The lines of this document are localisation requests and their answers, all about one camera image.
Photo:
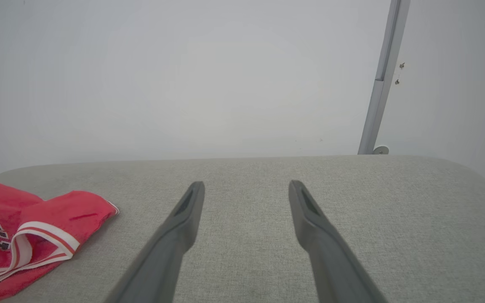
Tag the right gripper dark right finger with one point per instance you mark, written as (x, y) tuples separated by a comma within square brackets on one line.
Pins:
[(331, 256)]

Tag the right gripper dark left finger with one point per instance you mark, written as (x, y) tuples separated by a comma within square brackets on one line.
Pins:
[(162, 256)]

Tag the red and white jersey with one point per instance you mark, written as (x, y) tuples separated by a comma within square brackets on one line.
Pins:
[(19, 235)]

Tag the grey metal pole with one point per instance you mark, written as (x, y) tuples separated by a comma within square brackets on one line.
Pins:
[(383, 75)]

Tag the grey pole foot bracket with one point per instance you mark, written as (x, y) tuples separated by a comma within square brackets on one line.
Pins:
[(380, 150)]

